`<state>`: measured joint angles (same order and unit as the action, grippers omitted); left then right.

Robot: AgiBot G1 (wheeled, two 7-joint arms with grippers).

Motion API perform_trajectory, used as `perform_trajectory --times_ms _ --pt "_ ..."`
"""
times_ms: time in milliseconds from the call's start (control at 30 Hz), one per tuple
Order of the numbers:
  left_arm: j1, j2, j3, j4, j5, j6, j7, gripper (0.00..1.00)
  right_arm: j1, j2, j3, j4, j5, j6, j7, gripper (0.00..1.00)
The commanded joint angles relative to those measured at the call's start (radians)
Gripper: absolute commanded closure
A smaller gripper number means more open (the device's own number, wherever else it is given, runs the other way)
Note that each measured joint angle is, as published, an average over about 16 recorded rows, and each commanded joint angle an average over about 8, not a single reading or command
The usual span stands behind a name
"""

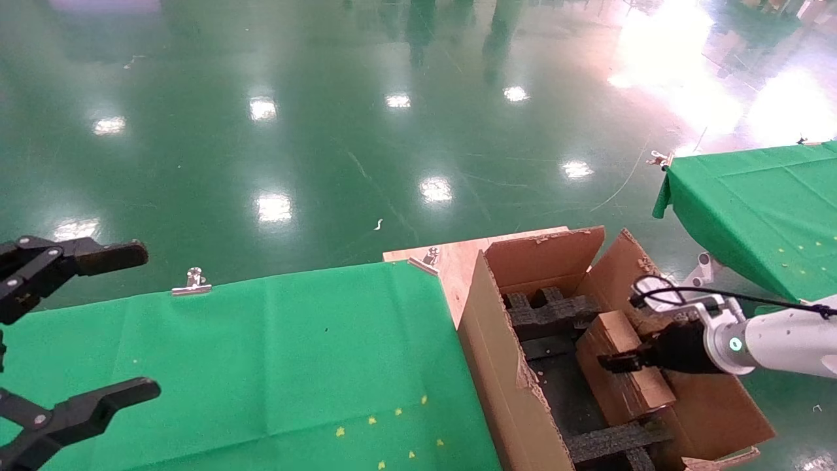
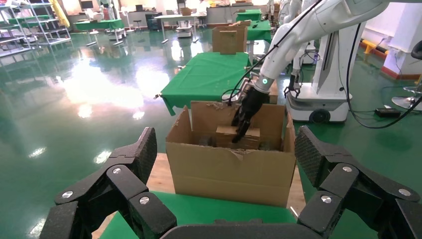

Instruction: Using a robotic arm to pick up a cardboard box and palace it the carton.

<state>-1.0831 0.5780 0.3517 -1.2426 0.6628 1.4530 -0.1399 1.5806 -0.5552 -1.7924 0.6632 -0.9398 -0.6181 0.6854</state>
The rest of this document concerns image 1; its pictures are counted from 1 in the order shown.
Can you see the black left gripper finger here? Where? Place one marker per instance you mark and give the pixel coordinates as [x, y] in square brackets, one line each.
[98, 405]
[104, 258]

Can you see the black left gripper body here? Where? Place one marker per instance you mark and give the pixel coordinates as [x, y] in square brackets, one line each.
[1, 350]

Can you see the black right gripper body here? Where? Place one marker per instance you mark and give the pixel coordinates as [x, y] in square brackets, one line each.
[680, 350]

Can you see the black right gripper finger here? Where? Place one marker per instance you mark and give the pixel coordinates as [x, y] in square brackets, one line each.
[624, 362]

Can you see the small brown cardboard box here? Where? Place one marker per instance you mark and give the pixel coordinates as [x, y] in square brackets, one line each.
[628, 392]

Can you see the large open cardboard carton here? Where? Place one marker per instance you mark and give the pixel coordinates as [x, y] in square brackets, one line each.
[497, 366]

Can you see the black foam insert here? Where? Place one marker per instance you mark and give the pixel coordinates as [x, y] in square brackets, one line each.
[556, 314]

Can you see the white table leg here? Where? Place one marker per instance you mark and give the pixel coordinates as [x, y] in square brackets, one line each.
[701, 268]

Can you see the silver binder clip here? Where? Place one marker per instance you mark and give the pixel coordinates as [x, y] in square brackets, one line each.
[425, 261]
[660, 159]
[191, 282]

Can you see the large green table cloth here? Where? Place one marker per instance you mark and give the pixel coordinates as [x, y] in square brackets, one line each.
[229, 360]

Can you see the green cloth with yellow specks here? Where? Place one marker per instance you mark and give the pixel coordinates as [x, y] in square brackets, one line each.
[752, 203]

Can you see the silver camera mount bracket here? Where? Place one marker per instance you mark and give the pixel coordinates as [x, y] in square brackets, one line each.
[703, 304]

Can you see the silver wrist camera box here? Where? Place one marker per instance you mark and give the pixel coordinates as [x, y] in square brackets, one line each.
[657, 291]

